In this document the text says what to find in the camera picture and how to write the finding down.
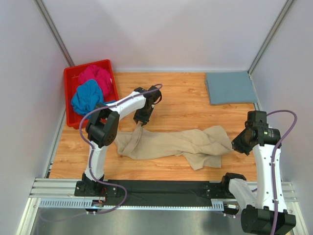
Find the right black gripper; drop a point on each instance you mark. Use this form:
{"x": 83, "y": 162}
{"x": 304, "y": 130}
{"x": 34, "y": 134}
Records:
{"x": 239, "y": 145}

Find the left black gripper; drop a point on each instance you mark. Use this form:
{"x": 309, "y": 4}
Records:
{"x": 142, "y": 117}

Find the beige t shirt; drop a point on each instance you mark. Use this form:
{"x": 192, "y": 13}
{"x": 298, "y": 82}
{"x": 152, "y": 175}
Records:
{"x": 200, "y": 147}

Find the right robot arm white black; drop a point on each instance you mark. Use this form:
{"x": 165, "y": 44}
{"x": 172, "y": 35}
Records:
{"x": 264, "y": 212}

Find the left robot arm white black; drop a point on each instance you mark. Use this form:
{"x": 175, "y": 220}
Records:
{"x": 102, "y": 130}

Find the folded grey-blue t shirt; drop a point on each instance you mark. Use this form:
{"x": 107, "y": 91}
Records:
{"x": 230, "y": 88}

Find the crumpled blue t shirt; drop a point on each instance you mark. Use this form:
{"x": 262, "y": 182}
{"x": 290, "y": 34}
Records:
{"x": 87, "y": 96}

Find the crumpled magenta t shirt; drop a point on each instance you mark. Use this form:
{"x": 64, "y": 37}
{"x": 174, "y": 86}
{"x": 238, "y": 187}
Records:
{"x": 102, "y": 77}

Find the red plastic bin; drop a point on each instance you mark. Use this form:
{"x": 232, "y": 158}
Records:
{"x": 71, "y": 83}

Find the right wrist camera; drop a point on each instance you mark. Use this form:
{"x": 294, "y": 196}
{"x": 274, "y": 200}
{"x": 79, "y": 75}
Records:
{"x": 256, "y": 119}

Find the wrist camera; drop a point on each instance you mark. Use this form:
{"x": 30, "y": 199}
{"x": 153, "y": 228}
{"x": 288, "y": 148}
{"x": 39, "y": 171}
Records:
{"x": 256, "y": 119}
{"x": 156, "y": 95}

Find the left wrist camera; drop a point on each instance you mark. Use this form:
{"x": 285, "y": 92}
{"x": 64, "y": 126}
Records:
{"x": 156, "y": 95}

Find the aluminium frame rail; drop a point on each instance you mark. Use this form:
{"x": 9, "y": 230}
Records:
{"x": 63, "y": 221}

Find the white slotted cable duct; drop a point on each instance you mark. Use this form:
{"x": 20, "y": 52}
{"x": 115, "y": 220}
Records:
{"x": 91, "y": 204}

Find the right corner aluminium post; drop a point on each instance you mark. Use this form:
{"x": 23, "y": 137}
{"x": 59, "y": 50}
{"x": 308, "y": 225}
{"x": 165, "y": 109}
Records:
{"x": 271, "y": 34}

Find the corner aluminium post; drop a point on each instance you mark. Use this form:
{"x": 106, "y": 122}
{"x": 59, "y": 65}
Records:
{"x": 271, "y": 34}
{"x": 54, "y": 31}

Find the left corner aluminium post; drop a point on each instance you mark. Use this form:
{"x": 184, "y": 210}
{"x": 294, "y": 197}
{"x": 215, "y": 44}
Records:
{"x": 54, "y": 31}

